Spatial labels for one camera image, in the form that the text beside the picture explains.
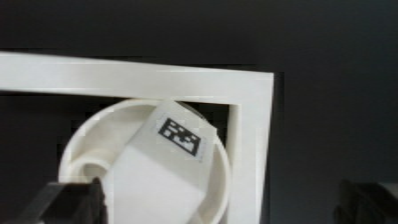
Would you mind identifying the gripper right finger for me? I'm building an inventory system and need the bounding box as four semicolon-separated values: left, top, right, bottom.
334;180;398;224

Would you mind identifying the white round stool seat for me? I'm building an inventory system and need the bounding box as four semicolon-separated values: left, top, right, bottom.
59;99;231;224

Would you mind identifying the white border rail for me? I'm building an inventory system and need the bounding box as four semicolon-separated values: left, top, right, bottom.
0;52;274;104
226;73;274;224

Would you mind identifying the white front border rail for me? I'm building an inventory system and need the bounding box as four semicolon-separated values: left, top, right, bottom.
0;52;274;104

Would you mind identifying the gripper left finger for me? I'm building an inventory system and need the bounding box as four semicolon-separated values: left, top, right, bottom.
16;179;109;224

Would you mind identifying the white right border rail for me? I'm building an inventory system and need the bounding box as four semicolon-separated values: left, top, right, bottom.
226;73;274;224

